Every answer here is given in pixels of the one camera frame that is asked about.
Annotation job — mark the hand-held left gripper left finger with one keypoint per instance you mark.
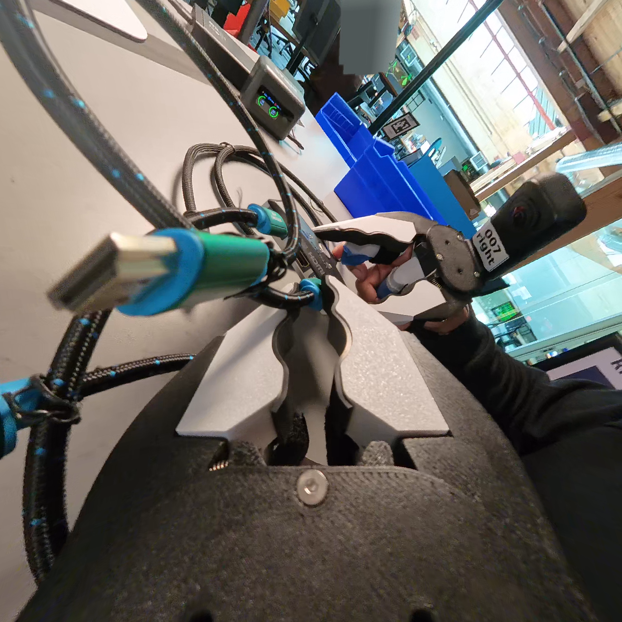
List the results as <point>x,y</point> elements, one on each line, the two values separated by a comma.
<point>243,384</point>

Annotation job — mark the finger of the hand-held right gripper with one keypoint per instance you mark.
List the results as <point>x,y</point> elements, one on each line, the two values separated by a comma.
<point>369,228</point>
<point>422,307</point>

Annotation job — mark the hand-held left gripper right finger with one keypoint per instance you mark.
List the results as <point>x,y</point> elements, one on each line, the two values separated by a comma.
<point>388,384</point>

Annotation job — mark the blue plastic bin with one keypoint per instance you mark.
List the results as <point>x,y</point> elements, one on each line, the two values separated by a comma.
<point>388,194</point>
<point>340,126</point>

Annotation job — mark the black HDMI switch box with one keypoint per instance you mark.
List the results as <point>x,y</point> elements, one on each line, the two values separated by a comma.
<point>311,243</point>

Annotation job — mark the person's right forearm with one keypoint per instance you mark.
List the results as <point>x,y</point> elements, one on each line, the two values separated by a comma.
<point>510,379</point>

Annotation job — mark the person's right hand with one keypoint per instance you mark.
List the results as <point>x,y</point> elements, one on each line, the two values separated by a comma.
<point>367,282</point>

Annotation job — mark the cardboard box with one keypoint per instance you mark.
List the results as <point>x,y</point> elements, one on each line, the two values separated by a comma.
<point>461,194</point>

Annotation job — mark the printed marker tag sign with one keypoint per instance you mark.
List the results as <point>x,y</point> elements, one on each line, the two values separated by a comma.
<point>402,127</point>

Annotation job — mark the monitor screen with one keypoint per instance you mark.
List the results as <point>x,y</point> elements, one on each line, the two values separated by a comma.
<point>583,364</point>

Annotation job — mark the grey power station with display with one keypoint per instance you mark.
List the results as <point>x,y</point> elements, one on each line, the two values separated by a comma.
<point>274,77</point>

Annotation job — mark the black metal pole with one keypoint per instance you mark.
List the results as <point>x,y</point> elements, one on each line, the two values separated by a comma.
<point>437,63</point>

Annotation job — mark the black monitor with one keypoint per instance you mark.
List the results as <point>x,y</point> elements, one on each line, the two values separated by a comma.
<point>316,29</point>

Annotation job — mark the red plastic bin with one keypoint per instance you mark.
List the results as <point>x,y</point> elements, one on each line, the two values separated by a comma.
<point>238,19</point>

